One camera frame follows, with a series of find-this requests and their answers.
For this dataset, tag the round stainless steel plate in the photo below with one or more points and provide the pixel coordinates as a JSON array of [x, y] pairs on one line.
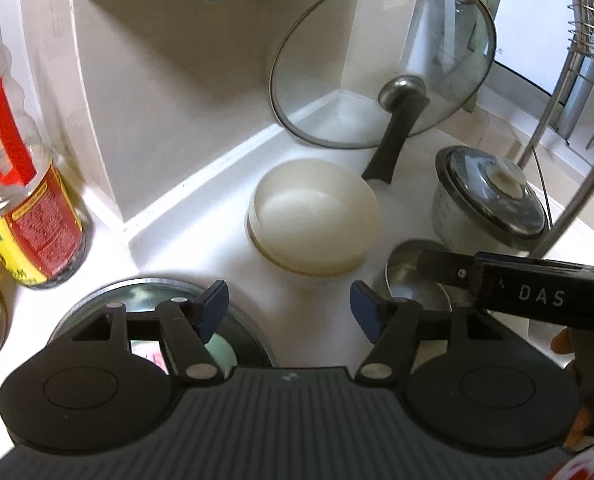
[[142, 292]]

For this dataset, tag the metal dish rack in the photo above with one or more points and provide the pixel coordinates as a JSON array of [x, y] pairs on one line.
[[577, 205]]

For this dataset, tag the green square plate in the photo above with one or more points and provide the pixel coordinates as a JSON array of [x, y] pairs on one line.
[[222, 360]]

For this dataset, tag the steel pot with lid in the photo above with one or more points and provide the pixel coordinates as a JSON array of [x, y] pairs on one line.
[[477, 195]]

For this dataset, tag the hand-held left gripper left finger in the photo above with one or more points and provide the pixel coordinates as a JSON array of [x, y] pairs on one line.
[[216, 305]]

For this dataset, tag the stainless steel bowl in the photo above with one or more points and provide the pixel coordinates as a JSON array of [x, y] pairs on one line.
[[412, 290]]

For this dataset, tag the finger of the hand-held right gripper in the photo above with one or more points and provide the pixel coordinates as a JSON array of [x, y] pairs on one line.
[[447, 267]]

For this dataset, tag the person's right hand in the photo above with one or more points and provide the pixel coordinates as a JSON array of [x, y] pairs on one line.
[[562, 342]]

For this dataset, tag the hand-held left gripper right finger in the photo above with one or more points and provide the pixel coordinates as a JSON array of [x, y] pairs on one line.
[[364, 310]]

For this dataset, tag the pale yellow bowl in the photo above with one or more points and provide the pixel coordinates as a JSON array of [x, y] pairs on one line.
[[317, 210]]

